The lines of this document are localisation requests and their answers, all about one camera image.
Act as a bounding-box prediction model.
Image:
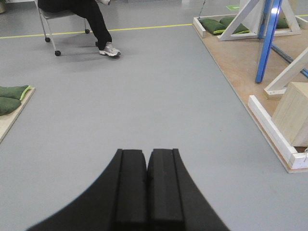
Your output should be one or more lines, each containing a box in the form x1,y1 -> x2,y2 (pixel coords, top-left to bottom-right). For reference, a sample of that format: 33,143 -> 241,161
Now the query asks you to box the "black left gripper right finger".
148,149 -> 229,231

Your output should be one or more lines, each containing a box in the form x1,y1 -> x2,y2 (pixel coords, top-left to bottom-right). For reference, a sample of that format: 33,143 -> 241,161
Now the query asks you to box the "green floor sign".
226,4 -> 240,11

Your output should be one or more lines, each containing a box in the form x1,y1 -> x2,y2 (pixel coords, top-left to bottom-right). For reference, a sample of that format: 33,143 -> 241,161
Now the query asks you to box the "seated person in black trousers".
38,0 -> 112,50

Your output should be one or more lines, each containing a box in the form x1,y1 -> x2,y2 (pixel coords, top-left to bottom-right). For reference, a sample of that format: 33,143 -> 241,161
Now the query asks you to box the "plywood board far left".
0,87 -> 36,142

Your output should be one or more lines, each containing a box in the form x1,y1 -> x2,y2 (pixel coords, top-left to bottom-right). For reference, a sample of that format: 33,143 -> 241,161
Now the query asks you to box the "green sandbag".
219,16 -> 250,35
0,97 -> 21,116
199,18 -> 226,35
0,85 -> 32,101
276,18 -> 289,29

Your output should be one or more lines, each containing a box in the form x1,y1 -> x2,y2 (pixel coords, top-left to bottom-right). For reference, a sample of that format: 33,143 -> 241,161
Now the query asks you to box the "green sandbag far left lower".
0,97 -> 21,116

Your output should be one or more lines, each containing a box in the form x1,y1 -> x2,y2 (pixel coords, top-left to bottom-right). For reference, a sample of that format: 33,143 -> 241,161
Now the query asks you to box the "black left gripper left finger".
29,149 -> 147,231

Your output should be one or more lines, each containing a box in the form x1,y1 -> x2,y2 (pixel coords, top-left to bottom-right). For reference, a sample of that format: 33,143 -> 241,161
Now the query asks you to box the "green sandbag far left upper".
0,85 -> 32,101

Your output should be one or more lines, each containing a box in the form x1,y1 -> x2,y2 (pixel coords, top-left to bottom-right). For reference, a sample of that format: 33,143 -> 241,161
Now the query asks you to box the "white wooden door frame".
218,0 -> 308,99

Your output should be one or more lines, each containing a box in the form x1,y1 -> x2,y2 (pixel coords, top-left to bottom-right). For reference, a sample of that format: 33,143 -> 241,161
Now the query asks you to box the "right green sandbag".
276,18 -> 289,29

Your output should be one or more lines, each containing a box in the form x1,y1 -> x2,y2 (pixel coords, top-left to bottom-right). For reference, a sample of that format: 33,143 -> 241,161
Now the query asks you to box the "light wooden box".
272,82 -> 308,147

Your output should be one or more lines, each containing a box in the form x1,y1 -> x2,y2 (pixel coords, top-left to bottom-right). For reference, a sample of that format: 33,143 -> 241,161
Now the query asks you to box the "white grey sneaker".
99,42 -> 121,57

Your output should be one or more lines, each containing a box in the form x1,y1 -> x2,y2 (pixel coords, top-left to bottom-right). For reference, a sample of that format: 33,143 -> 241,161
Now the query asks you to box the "grey chair on casters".
37,0 -> 90,57

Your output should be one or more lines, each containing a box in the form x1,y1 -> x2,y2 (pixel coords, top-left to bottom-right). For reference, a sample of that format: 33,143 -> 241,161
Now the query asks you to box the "blue door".
255,0 -> 301,83

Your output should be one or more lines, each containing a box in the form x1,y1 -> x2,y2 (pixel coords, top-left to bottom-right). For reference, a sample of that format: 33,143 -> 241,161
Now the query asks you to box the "plywood door platform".
192,17 -> 308,173

